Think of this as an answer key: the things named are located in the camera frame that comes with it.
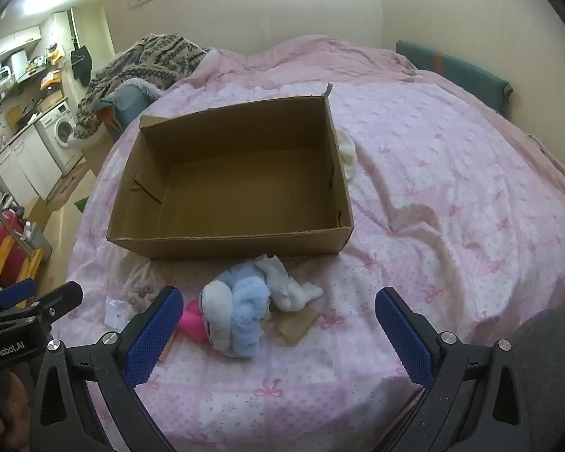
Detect yellow wooden rack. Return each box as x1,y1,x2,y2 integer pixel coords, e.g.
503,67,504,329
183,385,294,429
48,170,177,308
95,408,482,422
0,219,45,290

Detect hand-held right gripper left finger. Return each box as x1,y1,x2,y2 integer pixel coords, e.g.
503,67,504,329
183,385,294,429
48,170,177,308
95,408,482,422
28,286,184,452

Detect light blue fluffy socks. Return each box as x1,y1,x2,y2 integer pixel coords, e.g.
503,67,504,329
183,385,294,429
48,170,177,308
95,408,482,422
202,264,273,359

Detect teal pillow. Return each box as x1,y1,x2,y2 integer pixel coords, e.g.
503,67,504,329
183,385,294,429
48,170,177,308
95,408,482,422
395,39,515,115

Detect clear plastic packet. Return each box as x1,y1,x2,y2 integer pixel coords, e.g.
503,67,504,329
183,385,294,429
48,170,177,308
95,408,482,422
104,296,137,328

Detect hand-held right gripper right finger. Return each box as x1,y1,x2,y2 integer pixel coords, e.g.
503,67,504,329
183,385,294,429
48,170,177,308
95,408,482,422
376,286,530,452

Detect grey patterned knit blanket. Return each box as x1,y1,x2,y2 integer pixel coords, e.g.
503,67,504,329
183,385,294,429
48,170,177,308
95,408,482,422
73,33,209,141

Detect brown cardboard box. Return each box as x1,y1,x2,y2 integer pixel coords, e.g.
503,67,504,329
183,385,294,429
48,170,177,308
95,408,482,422
106,84,355,260

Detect metal stand pole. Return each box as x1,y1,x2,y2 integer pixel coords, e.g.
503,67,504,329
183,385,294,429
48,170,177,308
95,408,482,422
0,183,35,257

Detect white washing machine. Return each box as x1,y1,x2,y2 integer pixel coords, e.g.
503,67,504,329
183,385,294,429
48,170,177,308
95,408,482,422
34,102,84,175

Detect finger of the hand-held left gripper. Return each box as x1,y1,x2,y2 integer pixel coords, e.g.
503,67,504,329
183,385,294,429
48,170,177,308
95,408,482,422
0,279,37,309
26,281,84,328

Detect grey blue pillow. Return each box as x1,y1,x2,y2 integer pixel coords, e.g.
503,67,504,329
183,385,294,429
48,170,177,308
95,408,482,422
99,82,157,133

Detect person's grey trouser leg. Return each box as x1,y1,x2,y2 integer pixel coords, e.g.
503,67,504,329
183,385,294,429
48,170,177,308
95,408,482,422
499,304,565,452

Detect black hanging garment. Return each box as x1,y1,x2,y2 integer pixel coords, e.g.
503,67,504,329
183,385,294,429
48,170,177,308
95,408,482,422
70,43,93,88

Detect white cloth roll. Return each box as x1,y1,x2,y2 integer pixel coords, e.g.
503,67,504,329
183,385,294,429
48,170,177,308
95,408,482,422
257,254,324,312

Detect cream white cloth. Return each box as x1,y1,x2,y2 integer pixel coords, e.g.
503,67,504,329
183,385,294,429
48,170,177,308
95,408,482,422
336,127,359,182

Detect red suitcase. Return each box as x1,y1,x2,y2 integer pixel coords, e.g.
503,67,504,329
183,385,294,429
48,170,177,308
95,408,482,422
0,211,23,276

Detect pink soft item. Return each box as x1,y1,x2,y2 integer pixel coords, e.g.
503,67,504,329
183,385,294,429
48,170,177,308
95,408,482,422
178,301,209,344

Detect white kitchen cabinets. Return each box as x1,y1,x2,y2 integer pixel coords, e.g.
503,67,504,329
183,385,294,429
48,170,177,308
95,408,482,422
0,125,62,208

